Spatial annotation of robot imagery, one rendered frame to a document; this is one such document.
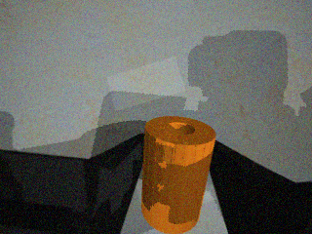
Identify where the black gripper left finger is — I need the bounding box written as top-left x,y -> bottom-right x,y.
0,134 -> 144,234

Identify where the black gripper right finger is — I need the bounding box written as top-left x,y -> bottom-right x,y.
210,140 -> 312,234

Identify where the orange knob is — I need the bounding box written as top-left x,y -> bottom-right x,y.
141,116 -> 216,234

